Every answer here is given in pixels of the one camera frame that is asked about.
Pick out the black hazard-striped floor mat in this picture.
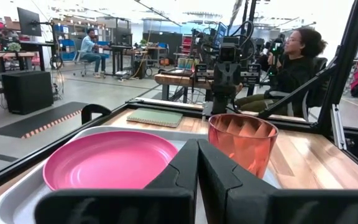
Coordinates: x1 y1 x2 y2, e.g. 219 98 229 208
0 101 89 139

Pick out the pink plastic plate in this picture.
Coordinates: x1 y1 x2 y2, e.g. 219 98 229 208
42 130 180 191

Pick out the black computer monitor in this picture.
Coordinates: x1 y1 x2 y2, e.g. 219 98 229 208
16 7 43 37

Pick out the person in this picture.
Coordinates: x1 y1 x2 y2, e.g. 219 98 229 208
79 27 111 78
234 27 329 118

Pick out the small green plant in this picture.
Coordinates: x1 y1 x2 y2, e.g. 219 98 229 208
7 42 22 53

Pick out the red faceted plastic cup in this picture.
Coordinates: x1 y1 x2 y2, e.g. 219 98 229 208
208 113 279 180

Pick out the green notebook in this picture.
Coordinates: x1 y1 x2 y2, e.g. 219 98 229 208
126 108 184 128

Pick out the silver metal bracket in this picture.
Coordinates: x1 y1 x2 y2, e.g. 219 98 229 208
330 104 348 151

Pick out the black office chair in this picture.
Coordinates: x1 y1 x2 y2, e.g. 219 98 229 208
264 57 329 119

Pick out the blue bin shelf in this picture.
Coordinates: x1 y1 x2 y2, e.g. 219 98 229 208
52 24 77 62

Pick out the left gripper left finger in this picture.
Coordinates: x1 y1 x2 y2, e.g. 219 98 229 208
34 138 200 224

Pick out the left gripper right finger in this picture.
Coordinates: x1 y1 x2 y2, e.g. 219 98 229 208
197 138 358 224

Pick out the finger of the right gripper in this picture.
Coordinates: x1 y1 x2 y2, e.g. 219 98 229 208
227 65 242 96
213 65 229 96

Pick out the wooden background table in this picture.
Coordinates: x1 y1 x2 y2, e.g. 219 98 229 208
154 70 245 103

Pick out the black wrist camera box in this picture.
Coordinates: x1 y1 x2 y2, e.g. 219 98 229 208
218 36 241 63

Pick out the grey plastic tray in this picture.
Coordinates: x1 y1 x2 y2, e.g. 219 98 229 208
0 125 282 224

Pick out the black metal rig frame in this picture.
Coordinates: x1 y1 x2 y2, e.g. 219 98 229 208
0 0 358 198

